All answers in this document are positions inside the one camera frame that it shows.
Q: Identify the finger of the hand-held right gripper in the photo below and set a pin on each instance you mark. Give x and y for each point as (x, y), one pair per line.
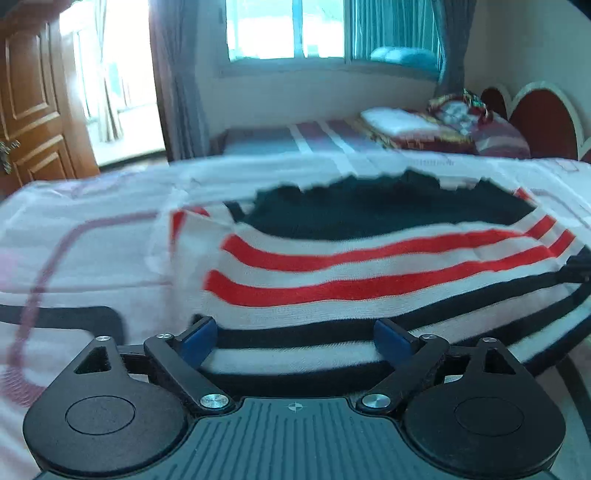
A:
(581, 267)

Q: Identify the white folded cloth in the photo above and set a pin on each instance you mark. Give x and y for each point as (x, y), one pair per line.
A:
(397, 121)

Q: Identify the white patterned bed sheet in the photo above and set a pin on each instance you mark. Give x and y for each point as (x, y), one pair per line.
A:
(92, 221)

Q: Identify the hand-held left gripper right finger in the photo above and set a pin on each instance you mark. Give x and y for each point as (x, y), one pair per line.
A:
(392, 341)

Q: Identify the sliding glass window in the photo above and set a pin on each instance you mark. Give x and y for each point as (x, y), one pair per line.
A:
(277, 32)

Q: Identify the red scalloped headboard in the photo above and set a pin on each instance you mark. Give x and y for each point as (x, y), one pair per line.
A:
(545, 120)

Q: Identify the teal curtain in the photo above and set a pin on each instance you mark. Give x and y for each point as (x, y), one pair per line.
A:
(392, 23)

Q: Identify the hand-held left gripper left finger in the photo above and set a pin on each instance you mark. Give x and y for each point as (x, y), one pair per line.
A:
(198, 344)

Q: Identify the striped cartoon print sweater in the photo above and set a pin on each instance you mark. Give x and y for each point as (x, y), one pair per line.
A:
(369, 286)

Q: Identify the brown wooden door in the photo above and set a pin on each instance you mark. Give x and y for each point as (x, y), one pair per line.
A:
(37, 92)

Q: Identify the teal cushion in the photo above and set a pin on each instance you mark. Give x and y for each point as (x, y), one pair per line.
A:
(406, 60)

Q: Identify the white sheer curtain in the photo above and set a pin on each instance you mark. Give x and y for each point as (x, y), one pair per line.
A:
(108, 83)

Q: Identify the grey window curtain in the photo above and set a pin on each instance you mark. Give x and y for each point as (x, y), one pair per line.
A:
(457, 50)
(184, 83)

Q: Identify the maroon striped bedding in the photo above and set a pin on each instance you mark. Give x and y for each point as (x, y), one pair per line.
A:
(277, 138)

